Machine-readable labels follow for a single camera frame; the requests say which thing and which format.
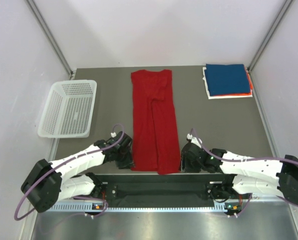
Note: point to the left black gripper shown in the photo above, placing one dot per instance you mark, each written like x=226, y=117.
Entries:
x=128, y=162

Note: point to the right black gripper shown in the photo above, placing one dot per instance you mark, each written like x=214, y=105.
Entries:
x=185, y=166

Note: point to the red t-shirt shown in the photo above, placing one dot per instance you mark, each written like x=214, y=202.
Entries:
x=155, y=135

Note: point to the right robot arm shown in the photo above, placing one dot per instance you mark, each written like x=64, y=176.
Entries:
x=243, y=174

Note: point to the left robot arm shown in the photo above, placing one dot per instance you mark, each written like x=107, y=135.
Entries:
x=50, y=182

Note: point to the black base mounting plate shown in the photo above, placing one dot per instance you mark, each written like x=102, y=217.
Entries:
x=152, y=188

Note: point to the folded white t-shirt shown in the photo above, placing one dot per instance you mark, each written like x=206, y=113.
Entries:
x=226, y=96

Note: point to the white plastic basket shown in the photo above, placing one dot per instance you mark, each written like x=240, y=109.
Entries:
x=68, y=110

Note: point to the folded blue t-shirt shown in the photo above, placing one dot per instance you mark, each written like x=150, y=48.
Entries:
x=226, y=79

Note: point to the folded orange t-shirt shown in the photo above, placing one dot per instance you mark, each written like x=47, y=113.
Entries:
x=251, y=88

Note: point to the left aluminium frame post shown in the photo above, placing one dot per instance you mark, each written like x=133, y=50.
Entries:
x=50, y=37

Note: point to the aluminium frame post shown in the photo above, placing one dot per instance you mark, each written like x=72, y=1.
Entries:
x=50, y=37
x=270, y=33

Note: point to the right aluminium frame post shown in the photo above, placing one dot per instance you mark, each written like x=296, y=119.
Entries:
x=270, y=33

